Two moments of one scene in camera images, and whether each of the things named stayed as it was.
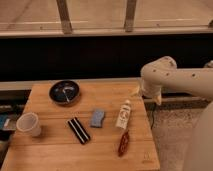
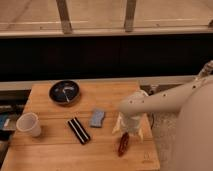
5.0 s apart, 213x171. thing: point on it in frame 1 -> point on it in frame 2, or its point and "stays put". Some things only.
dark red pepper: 124,143 stays put
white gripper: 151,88 -> 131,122
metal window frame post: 63,10 stays put
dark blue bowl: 64,92 stays put
